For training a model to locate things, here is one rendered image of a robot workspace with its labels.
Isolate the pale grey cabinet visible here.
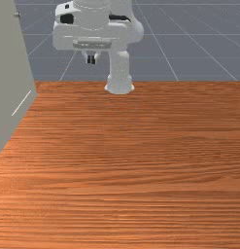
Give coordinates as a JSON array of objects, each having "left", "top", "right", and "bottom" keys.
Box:
[{"left": 0, "top": 0, "right": 39, "bottom": 157}]

